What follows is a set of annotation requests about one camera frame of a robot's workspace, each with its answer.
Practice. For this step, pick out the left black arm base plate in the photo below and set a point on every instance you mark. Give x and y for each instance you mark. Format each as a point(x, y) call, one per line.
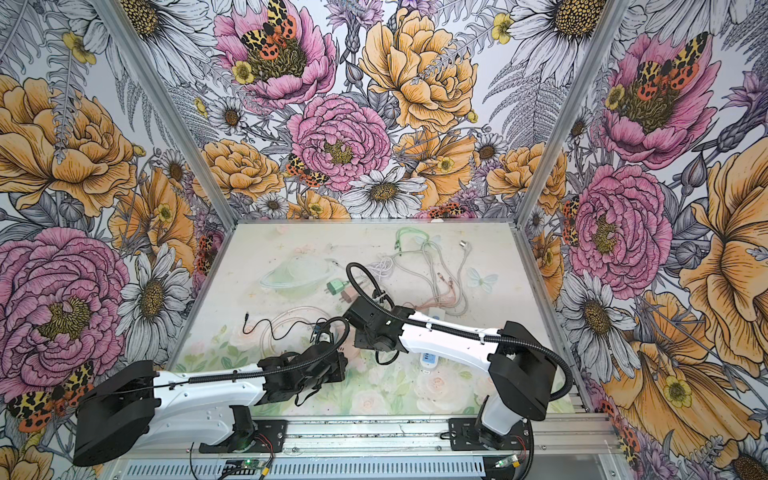
point(260, 436)

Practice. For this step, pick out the aluminium front rail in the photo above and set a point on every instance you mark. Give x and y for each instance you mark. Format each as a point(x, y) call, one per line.
point(380, 436)

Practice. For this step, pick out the white blue power strip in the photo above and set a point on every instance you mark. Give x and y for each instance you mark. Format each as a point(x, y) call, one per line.
point(428, 361)

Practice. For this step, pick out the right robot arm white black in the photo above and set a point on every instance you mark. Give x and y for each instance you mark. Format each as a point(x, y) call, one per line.
point(527, 376)

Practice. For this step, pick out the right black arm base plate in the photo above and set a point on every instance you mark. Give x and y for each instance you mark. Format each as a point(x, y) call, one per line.
point(468, 434)

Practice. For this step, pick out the green charger adapter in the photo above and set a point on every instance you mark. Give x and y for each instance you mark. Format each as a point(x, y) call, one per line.
point(336, 286)

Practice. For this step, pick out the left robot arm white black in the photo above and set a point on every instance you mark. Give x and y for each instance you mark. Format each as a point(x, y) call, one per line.
point(142, 407)

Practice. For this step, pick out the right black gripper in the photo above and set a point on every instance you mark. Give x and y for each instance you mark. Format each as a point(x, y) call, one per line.
point(360, 341)

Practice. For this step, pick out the pink charger adapter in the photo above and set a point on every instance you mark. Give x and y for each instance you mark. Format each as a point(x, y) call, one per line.
point(349, 294)

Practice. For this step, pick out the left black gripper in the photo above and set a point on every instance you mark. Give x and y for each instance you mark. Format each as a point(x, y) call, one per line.
point(337, 375)

